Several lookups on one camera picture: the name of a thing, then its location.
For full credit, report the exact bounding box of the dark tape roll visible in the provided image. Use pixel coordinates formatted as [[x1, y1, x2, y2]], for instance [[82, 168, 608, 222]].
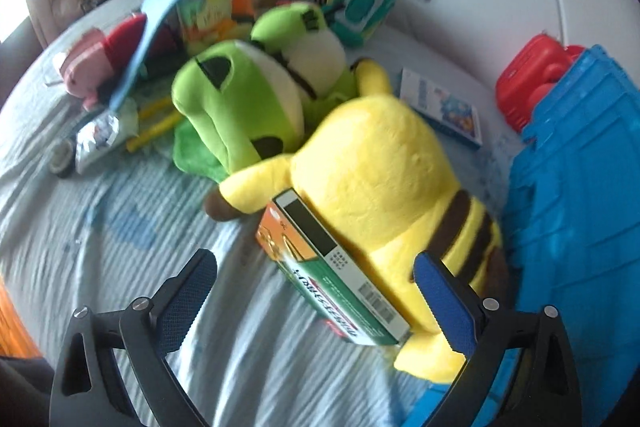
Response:
[[50, 138, 78, 179]]

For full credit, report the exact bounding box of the yellow stick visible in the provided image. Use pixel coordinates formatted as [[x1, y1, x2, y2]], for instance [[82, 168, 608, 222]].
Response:
[[126, 114, 181, 152], [137, 96, 173, 120]]

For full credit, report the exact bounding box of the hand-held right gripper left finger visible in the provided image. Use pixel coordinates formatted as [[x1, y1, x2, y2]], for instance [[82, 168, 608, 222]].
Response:
[[50, 249, 218, 427]]

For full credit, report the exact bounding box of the teal yellow wipes packet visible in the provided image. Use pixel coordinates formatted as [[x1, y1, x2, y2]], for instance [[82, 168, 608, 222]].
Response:
[[325, 0, 399, 46]]

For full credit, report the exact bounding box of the small white blue box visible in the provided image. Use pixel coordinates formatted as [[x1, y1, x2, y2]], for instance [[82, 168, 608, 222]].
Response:
[[398, 68, 485, 150]]

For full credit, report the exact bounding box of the blue plastic crate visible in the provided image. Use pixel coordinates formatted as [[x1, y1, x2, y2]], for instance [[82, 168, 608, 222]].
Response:
[[400, 43, 640, 427]]

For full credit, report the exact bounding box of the long blue plastic shoehorn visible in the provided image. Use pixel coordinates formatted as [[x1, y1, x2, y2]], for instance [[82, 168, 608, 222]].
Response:
[[107, 0, 256, 112]]

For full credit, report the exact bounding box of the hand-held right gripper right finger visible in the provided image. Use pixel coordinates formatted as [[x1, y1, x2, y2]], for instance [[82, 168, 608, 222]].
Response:
[[415, 251, 583, 427]]

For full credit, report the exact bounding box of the green orange juice carton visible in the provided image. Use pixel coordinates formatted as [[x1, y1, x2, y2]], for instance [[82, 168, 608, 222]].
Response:
[[176, 0, 236, 52]]

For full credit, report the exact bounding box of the red plastic toy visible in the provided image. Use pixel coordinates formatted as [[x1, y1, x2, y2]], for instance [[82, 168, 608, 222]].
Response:
[[495, 33, 586, 132]]

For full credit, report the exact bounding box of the green frog plush toy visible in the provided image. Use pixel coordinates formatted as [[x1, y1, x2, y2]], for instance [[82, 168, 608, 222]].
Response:
[[171, 2, 358, 185]]

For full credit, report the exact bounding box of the light blue bed sheet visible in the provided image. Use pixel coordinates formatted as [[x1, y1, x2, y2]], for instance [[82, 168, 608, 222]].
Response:
[[0, 0, 526, 427]]

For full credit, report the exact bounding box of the pink pig plush red dress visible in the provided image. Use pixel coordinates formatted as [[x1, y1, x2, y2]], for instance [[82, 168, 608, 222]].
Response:
[[52, 14, 181, 110]]

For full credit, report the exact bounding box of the green cardboard box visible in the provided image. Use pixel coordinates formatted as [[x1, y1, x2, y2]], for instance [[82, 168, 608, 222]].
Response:
[[255, 188, 412, 348]]

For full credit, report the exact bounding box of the yellow plush toy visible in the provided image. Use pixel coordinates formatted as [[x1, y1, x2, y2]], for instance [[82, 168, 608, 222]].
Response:
[[204, 58, 510, 380]]

